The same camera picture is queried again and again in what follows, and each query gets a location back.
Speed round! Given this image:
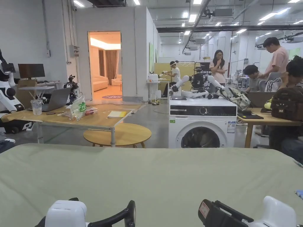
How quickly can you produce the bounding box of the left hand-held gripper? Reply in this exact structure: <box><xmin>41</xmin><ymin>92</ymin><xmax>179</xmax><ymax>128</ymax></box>
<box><xmin>35</xmin><ymin>197</ymin><xmax>137</xmax><ymax>227</ymax></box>

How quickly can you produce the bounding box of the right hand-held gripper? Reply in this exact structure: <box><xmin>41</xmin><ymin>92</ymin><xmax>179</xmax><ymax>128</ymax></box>
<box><xmin>198</xmin><ymin>196</ymin><xmax>298</xmax><ymax>227</ymax></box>

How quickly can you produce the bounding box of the bed with pale green sheet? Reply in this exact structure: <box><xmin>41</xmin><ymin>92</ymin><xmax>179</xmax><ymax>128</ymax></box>
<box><xmin>0</xmin><ymin>143</ymin><xmax>303</xmax><ymax>227</ymax></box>

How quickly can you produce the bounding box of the round low wooden table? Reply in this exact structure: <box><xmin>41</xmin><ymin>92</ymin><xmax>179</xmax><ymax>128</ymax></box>
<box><xmin>83</xmin><ymin>123</ymin><xmax>152</xmax><ymax>148</ymax></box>

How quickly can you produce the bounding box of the white washing machine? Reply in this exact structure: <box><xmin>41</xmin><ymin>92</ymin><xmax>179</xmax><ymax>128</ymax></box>
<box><xmin>168</xmin><ymin>98</ymin><xmax>238</xmax><ymax>149</ymax></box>

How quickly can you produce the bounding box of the wooden table with laptop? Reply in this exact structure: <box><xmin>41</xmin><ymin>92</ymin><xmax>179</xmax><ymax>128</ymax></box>
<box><xmin>1</xmin><ymin>87</ymin><xmax>134</xmax><ymax>148</ymax></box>

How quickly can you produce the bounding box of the wooden table with bags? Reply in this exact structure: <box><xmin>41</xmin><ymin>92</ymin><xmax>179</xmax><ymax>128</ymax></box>
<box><xmin>236</xmin><ymin>86</ymin><xmax>303</xmax><ymax>148</ymax></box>

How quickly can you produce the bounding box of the white side table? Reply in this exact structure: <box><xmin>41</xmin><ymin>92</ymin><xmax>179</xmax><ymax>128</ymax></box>
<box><xmin>146</xmin><ymin>74</ymin><xmax>160</xmax><ymax>104</ymax></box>

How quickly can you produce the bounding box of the pale sofa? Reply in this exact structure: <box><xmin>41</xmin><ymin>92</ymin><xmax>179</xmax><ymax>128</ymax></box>
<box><xmin>92</xmin><ymin>75</ymin><xmax>109</xmax><ymax>92</ymax></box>

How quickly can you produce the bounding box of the robot with white arms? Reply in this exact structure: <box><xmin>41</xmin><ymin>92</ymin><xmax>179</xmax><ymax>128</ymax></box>
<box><xmin>169</xmin><ymin>67</ymin><xmax>228</xmax><ymax>100</ymax></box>

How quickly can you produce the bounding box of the small black robot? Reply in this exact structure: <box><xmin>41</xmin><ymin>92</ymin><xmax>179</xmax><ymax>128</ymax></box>
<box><xmin>64</xmin><ymin>74</ymin><xmax>80</xmax><ymax>104</ymax></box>

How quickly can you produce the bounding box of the large white robot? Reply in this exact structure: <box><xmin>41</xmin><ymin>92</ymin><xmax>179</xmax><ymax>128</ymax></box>
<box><xmin>0</xmin><ymin>48</ymin><xmax>32</xmax><ymax>134</ymax></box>

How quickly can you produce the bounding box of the desk with black monitor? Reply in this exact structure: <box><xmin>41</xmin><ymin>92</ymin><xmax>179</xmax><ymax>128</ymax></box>
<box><xmin>17</xmin><ymin>63</ymin><xmax>61</xmax><ymax>100</ymax></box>

